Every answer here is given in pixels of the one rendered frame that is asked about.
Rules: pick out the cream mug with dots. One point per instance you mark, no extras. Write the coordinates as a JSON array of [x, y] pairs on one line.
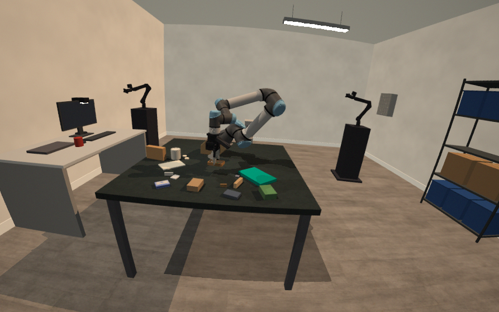
[[175, 153]]

